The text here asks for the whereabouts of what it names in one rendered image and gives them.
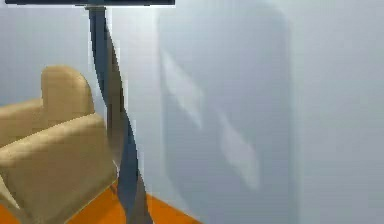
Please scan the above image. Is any tan armchair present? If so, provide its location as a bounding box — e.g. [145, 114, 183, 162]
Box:
[0, 64, 118, 224]

